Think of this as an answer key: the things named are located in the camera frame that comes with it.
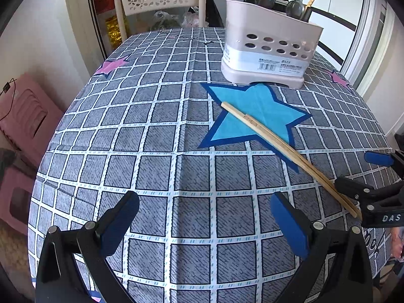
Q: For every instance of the pink plastic stool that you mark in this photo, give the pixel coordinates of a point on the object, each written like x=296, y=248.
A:
x=28, y=117

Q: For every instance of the pink plastic utensil holder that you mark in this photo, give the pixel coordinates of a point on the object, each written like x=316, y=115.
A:
x=262, y=45

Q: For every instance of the yellow oil bottle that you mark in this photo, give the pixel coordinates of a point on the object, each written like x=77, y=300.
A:
x=113, y=32

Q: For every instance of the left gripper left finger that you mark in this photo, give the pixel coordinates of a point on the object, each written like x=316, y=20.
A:
x=58, y=277

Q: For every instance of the patterned bamboo chopstick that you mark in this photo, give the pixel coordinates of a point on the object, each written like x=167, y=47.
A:
x=304, y=15

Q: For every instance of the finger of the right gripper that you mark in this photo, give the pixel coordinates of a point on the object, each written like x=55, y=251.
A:
x=351, y=188
x=380, y=159

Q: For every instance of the black hanging bag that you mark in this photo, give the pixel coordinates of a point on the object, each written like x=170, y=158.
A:
x=213, y=15

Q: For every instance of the person's hand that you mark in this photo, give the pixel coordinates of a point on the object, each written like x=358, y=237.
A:
x=397, y=242

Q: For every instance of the white refrigerator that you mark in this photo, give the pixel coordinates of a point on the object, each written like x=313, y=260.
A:
x=339, y=20

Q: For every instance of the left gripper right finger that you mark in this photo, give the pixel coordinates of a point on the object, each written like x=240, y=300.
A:
x=350, y=278

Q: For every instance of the grey checked tablecloth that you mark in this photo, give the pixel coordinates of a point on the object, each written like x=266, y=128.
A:
x=205, y=156

